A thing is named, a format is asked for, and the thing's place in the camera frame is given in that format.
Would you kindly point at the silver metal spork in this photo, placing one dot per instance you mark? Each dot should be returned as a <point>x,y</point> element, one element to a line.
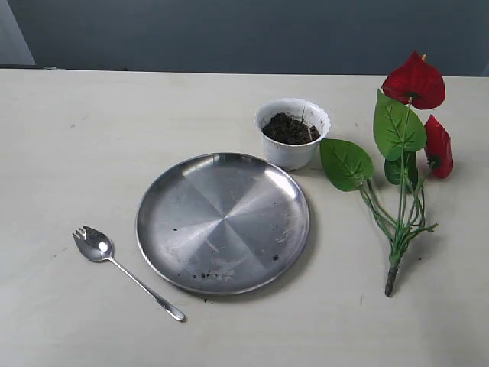
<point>98,247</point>

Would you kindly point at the dark soil in pot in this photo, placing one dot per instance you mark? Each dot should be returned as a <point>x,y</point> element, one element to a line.
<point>288,130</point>

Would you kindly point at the white plastic flower pot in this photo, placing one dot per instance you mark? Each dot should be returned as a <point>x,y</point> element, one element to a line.
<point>292,157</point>

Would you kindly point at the artificial red anthurium plant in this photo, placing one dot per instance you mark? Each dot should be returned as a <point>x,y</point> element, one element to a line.
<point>413,151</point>

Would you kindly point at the round stainless steel plate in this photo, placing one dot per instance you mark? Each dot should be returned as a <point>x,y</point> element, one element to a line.
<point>222,224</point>

